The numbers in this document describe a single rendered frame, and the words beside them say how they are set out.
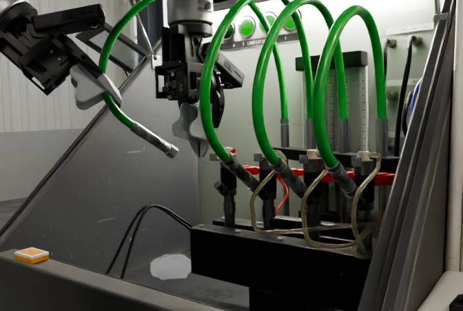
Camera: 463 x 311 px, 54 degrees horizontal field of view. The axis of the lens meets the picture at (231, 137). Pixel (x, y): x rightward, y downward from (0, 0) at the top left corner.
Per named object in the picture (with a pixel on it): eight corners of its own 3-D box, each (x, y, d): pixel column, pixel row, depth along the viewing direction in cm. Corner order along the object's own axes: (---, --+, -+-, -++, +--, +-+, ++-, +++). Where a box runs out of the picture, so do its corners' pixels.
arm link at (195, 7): (187, 9, 79) (224, 1, 74) (188, 35, 79) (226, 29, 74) (156, 1, 73) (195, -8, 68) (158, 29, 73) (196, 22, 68)
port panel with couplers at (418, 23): (376, 173, 87) (375, 11, 86) (382, 171, 90) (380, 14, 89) (450, 176, 80) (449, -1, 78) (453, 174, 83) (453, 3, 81)
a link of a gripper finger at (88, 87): (100, 123, 72) (56, 85, 72) (126, 98, 74) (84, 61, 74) (100, 118, 69) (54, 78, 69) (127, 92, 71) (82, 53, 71)
